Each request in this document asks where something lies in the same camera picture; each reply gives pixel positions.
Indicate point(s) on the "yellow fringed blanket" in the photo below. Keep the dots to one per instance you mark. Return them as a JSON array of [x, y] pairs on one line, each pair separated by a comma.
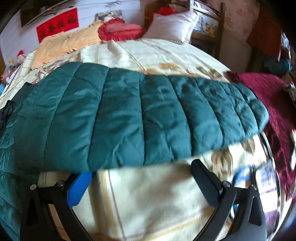
[[64, 44]]

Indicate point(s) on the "red cloth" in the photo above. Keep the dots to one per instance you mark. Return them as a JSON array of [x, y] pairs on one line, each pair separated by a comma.
[[167, 10]]

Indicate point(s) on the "dark red blanket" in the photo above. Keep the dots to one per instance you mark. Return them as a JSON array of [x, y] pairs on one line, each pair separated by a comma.
[[261, 85]]

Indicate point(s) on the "green quilted jacket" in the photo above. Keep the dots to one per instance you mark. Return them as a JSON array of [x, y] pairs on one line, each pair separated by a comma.
[[138, 115]]

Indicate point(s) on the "red ruffled cushion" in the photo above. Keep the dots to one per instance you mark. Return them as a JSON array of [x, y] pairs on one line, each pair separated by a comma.
[[120, 29]]

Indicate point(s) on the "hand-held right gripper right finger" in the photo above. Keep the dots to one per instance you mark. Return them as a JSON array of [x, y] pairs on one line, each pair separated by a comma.
[[205, 183]]

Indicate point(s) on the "white pillow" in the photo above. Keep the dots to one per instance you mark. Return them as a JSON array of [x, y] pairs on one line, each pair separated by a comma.
[[173, 27]]

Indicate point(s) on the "red wall banner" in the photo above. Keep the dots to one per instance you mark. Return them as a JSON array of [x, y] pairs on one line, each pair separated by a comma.
[[57, 24]]

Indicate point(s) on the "cream floral bed sheet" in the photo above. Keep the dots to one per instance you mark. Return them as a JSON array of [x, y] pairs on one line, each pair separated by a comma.
[[150, 208]]

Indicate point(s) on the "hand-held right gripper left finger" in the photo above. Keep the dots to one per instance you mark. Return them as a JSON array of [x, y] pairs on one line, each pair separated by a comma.
[[78, 188]]

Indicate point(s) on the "pink plush toy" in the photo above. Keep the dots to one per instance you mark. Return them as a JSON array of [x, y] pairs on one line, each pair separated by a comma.
[[20, 55]]

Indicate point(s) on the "teal cloth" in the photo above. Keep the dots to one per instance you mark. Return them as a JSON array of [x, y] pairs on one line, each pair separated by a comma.
[[277, 66]]

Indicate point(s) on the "wooden chair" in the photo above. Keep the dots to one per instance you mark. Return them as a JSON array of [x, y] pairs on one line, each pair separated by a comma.
[[217, 34]]

